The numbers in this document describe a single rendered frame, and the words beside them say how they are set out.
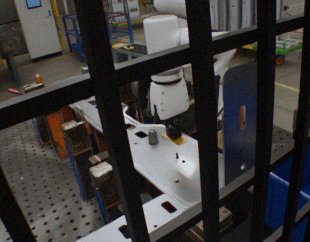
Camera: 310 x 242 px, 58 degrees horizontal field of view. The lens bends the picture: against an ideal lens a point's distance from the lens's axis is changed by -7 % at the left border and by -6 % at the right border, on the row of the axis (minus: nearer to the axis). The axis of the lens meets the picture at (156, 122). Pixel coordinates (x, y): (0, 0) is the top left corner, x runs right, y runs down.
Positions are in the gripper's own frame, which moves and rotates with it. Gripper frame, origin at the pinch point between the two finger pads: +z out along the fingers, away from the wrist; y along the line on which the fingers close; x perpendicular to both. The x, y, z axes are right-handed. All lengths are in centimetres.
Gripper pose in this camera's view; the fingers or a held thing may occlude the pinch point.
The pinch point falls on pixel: (173, 129)
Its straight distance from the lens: 84.5
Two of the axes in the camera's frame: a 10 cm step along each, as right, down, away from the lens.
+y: -8.2, 3.5, -4.5
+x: 5.6, 3.1, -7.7
